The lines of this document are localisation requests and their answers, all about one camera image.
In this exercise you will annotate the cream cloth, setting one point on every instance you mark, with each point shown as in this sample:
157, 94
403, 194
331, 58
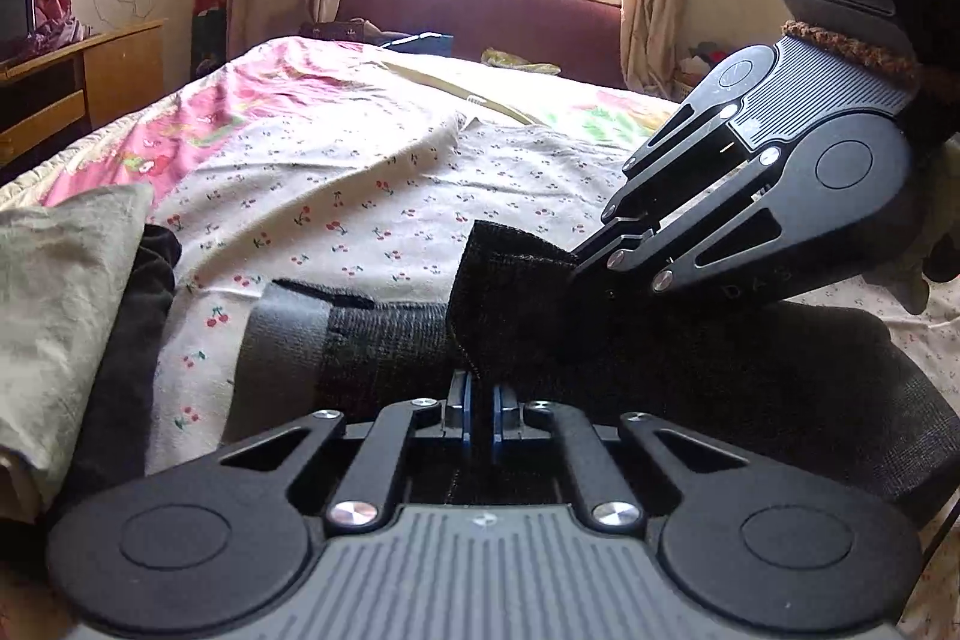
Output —
60, 310

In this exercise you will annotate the maroon headboard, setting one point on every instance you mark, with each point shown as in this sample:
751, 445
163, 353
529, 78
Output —
487, 18

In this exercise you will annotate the dark brown bag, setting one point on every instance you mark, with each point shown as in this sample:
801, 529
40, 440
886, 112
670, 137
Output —
337, 29

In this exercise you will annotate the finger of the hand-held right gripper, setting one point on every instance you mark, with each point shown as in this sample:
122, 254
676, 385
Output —
675, 269
675, 190

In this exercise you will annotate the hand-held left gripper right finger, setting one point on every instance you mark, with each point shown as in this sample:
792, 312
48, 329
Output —
499, 415

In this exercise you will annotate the dark tweed jacket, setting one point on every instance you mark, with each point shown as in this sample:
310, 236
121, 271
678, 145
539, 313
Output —
750, 370

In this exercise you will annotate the blue book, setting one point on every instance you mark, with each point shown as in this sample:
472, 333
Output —
420, 44

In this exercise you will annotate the person's right hand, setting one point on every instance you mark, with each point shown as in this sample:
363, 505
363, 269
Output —
919, 269

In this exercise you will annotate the wooden desk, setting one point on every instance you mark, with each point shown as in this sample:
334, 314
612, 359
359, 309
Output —
112, 78

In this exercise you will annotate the yellow plastic bag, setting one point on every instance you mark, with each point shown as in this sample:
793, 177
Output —
521, 60

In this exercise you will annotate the white cherry print bedsheet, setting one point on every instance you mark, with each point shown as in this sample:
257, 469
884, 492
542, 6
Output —
337, 197

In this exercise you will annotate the pink floral bed sheet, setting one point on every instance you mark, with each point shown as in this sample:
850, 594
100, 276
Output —
225, 108

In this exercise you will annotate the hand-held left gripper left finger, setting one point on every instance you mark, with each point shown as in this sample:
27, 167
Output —
465, 411

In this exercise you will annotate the black cloth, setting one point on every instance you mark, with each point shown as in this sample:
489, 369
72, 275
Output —
127, 347

